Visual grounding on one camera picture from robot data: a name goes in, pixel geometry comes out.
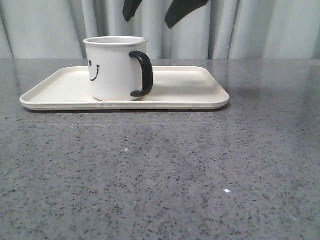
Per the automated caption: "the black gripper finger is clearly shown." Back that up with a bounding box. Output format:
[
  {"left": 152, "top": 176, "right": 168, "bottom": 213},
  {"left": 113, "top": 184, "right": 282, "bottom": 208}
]
[
  {"left": 122, "top": 0, "right": 142, "bottom": 22},
  {"left": 165, "top": 0, "right": 209, "bottom": 29}
]

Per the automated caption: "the white smiley face mug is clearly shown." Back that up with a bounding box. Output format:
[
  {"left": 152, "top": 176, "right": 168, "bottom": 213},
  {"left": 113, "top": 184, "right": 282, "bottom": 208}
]
[{"left": 83, "top": 36, "right": 154, "bottom": 102}]

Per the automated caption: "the cream rectangular plastic tray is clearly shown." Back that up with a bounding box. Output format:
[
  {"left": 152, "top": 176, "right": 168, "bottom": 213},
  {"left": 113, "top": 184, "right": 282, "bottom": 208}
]
[{"left": 20, "top": 66, "right": 230, "bottom": 111}]

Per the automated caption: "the pale green pleated curtain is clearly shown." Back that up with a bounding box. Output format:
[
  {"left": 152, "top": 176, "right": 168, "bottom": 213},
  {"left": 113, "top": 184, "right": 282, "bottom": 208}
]
[{"left": 0, "top": 0, "right": 320, "bottom": 60}]

